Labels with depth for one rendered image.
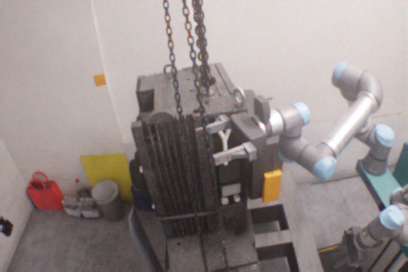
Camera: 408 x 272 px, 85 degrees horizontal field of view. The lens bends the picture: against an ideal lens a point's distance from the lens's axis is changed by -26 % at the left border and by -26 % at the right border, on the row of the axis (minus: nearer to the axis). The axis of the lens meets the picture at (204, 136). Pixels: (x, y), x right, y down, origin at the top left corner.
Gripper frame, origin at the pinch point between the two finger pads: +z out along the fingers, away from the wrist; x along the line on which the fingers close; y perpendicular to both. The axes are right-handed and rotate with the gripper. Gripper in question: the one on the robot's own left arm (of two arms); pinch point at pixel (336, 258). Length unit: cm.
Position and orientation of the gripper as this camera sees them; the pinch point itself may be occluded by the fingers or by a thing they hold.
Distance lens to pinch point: 110.8
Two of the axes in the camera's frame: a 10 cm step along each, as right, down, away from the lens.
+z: -3.0, 6.9, 6.6
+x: -0.5, 6.8, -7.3
